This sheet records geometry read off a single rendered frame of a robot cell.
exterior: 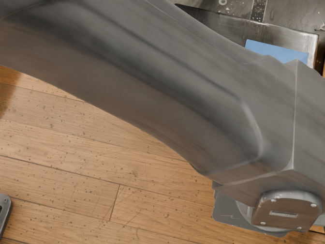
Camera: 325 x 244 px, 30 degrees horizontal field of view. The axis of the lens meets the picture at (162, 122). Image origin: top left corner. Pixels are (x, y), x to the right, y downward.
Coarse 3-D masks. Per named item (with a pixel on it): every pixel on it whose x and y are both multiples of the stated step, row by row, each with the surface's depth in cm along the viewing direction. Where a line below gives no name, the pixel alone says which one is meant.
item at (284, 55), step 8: (248, 40) 68; (248, 48) 67; (256, 48) 67; (264, 48) 67; (272, 48) 67; (280, 48) 67; (280, 56) 67; (288, 56) 67; (296, 56) 67; (304, 56) 67
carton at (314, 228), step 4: (324, 60) 70; (324, 64) 69; (324, 68) 68; (324, 72) 68; (324, 76) 67; (312, 228) 60; (316, 228) 60; (320, 228) 59; (316, 232) 61; (320, 232) 60; (324, 232) 60
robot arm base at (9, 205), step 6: (0, 198) 60; (6, 198) 60; (0, 204) 60; (6, 204) 60; (12, 204) 60; (6, 210) 59; (0, 216) 59; (6, 216) 59; (0, 222) 59; (6, 222) 60; (0, 228) 59; (0, 234) 59; (0, 240) 59
